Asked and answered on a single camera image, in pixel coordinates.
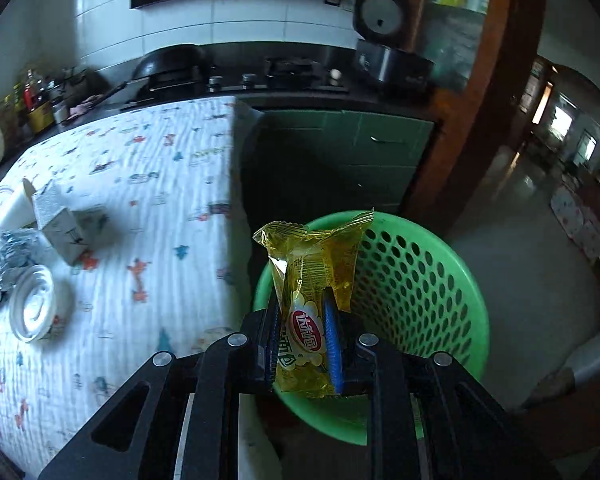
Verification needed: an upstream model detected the printed white tablecloth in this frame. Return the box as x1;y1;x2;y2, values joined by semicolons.
0;96;260;476

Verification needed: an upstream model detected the green plastic waste basket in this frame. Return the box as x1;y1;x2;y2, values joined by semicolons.
253;210;490;445

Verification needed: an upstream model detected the silver foil wrapper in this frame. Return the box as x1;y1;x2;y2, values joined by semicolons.
0;229;45;292

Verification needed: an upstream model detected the white paper cup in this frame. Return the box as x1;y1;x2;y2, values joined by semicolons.
0;179;35;231

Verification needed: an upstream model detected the yellow tin can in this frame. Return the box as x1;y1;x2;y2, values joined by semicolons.
28;102;55;136

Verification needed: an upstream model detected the wooden glass cupboard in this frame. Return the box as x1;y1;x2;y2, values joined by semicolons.
404;0;546;234

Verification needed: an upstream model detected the black rice cooker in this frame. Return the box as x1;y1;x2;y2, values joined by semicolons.
352;0;432;91

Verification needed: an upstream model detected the white plastic lid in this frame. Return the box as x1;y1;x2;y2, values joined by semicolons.
8;264;57;344

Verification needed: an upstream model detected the red cap oil bottle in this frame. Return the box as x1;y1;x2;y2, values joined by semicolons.
23;68;41;112

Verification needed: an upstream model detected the yellow snack wrapper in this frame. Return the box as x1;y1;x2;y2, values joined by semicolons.
253;211;374;399

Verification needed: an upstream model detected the white milk carton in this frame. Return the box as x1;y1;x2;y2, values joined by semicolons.
32;181;88;266

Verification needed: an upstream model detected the green kitchen cabinet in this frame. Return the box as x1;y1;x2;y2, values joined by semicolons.
240;110;436;224

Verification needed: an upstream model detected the black gas stove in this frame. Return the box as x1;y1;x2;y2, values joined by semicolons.
130;55;351;106

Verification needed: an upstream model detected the white egg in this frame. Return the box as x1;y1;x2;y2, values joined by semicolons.
329;68;342;80

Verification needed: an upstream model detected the polka dot play fence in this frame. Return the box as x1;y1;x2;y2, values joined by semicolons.
550;184;600;260

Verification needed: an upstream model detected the black wok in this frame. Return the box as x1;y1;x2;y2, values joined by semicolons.
93;44;212;108

